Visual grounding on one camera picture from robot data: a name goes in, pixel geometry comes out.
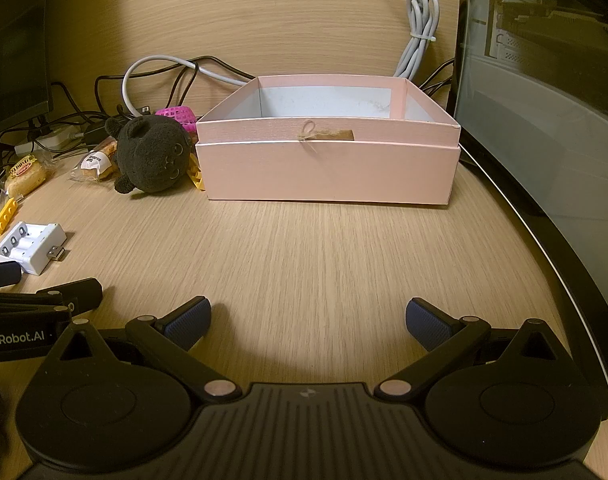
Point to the black power adapter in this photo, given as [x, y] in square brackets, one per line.
[98, 132]

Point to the white label bread packet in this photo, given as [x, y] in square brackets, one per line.
[95, 161]

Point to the black plush toy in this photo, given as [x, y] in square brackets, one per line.
[151, 155]

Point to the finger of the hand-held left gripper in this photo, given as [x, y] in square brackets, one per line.
[1, 276]
[81, 294]

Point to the red label bread packet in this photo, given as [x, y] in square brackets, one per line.
[24, 176]

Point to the pink plastic mesh basket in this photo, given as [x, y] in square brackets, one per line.
[176, 114]

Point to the pink cardboard box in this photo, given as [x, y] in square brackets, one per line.
[329, 170]

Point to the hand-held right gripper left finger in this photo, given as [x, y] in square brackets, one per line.
[189, 324]

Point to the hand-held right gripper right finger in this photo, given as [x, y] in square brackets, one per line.
[427, 324]

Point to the white battery charger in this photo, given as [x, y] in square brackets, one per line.
[29, 247]

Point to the white power adapter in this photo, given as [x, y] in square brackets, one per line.
[51, 139]

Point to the black monitor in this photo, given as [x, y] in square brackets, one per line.
[14, 50]

